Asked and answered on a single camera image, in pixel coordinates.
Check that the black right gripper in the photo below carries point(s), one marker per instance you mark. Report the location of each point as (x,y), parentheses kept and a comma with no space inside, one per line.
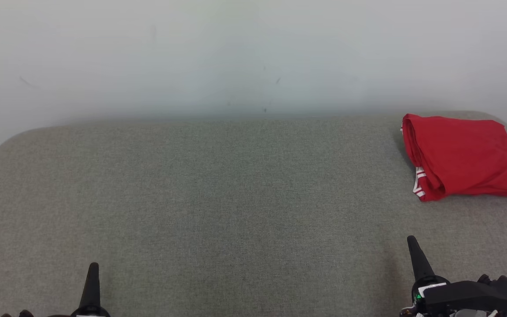
(456,297)

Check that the red Bulls 23 jersey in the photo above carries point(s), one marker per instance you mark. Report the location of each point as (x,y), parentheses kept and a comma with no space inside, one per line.
(464,154)

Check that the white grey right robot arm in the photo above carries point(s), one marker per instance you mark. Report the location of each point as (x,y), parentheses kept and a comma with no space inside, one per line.
(473,314)

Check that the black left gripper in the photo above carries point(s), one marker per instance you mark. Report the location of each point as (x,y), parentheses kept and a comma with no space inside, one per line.
(90,311)

